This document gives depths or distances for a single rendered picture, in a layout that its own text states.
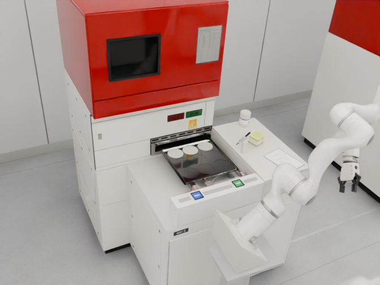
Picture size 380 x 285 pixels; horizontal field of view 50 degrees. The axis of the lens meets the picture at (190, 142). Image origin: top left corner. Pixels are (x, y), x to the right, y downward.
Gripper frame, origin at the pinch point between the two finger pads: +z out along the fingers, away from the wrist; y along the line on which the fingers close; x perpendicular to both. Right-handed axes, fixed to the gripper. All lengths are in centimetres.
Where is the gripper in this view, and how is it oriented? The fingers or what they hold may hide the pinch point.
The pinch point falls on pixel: (348, 190)
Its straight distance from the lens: 239.2
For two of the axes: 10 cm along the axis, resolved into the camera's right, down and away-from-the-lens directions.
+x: -9.2, -2.2, -3.2
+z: -1.6, 9.7, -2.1
